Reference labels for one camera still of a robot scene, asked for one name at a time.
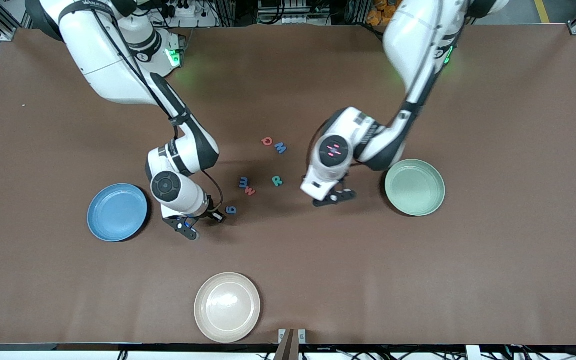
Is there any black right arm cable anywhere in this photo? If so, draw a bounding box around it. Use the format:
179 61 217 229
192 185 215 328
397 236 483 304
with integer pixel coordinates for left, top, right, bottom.
88 0 225 213

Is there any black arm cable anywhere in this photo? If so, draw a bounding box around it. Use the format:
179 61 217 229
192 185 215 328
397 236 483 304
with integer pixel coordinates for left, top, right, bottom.
307 111 341 168
88 0 225 213

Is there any orange packets pile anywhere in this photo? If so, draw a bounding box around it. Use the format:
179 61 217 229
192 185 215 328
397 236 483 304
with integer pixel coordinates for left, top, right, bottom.
366 0 400 27

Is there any grey equipment box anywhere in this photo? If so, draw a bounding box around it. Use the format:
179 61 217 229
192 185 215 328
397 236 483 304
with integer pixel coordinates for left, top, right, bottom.
257 0 331 26

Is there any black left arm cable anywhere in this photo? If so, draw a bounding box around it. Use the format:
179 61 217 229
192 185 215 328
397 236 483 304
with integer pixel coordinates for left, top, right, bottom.
307 111 341 168

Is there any blue plate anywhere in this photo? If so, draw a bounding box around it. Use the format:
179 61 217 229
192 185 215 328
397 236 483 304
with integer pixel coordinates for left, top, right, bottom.
87 183 149 243

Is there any beige plate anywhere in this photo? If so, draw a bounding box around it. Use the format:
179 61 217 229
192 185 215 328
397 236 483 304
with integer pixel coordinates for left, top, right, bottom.
194 272 262 344

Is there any green plate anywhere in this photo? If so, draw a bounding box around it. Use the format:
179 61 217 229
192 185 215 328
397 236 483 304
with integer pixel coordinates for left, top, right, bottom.
385 159 446 217

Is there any white power strip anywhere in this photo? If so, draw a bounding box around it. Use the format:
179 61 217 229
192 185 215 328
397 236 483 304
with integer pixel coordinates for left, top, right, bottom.
165 0 219 28

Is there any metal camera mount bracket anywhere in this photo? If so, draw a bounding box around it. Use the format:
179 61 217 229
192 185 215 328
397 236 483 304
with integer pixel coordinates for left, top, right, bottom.
278 328 307 360

